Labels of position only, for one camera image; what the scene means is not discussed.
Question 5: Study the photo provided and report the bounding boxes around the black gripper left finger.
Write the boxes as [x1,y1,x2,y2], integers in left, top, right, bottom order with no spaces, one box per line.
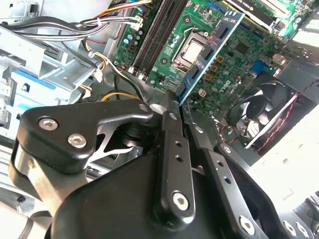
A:
[8,94,197,229]

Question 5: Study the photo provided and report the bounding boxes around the blue RAM stick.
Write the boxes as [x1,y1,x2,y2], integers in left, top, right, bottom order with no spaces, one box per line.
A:
[176,11,247,105]

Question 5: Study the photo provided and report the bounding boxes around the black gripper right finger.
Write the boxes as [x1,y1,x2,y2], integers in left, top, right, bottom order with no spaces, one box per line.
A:
[182,104,313,239]

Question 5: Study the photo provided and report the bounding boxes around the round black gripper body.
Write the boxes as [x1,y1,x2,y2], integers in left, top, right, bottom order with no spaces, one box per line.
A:
[44,151,236,239]

